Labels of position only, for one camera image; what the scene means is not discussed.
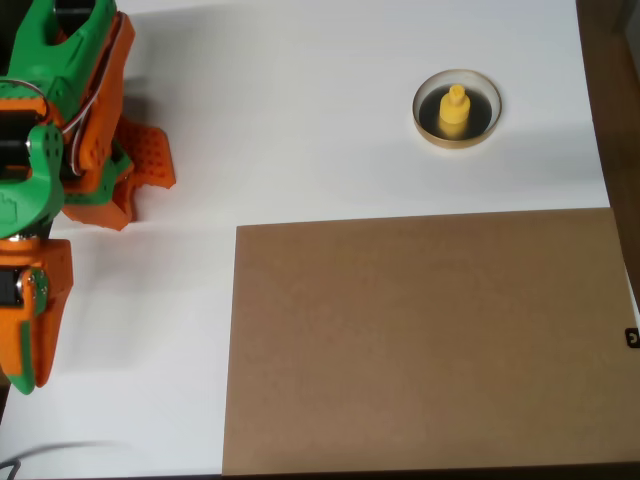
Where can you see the small black tag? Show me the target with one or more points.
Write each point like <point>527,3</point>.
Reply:
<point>633,338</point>

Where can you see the white paper sheet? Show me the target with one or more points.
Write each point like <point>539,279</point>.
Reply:
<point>300,100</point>

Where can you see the brown board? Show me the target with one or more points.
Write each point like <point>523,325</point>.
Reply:
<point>425,340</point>

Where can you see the yellow plastic peg toy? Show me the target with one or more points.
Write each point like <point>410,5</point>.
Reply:
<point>454,112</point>

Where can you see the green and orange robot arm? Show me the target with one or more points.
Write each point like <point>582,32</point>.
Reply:
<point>30,200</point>

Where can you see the metal bowl with yellow piece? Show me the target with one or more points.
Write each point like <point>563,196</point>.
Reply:
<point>485,100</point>

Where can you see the orange robot base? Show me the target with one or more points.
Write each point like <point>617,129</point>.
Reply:
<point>150,155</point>

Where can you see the orange gripper, black servo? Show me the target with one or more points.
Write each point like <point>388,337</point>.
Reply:
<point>46,300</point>

